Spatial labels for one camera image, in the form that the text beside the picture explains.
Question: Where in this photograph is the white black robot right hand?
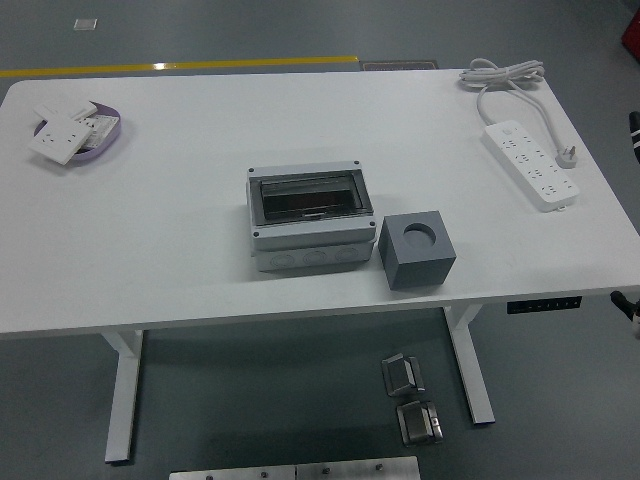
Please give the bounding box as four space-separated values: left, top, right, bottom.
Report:
627 110 640 164

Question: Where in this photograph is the grey enclosure box clear lid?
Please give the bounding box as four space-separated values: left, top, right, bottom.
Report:
244 159 379 274

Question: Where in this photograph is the red box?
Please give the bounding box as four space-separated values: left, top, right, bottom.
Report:
619 9 640 51

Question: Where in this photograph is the grey cube with round hole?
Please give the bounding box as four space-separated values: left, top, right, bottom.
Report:
378 209 457 291

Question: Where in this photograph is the white power strip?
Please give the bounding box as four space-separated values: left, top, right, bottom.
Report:
481 119 581 214

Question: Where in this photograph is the black table control panel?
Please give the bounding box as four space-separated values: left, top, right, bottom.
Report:
506 295 585 315

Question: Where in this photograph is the dark brown floor plate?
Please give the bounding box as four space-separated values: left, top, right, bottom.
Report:
360 59 440 72

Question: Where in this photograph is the white table leg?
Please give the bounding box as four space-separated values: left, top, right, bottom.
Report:
99 329 146 466
443 303 496 426

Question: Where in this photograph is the yellow floor tape line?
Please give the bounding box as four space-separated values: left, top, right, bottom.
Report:
0 54 361 79

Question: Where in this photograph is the silver metal plate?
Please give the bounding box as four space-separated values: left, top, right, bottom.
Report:
168 464 297 480
294 455 421 480

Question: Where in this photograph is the purple oval tray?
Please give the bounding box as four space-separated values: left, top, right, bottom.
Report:
32 101 124 163

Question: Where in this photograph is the white socket panel with label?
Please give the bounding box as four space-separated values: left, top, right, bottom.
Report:
82 113 121 150

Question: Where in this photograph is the white power cord with plug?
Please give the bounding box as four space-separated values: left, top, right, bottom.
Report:
458 57 581 171

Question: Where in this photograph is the silver metal bracket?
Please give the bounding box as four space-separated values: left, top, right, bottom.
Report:
395 399 445 447
380 352 427 399

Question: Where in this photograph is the white blank switch panel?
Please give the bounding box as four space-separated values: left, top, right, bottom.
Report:
33 98 99 124

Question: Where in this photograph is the white wall socket panel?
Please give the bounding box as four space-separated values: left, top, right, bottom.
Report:
27 118 94 165

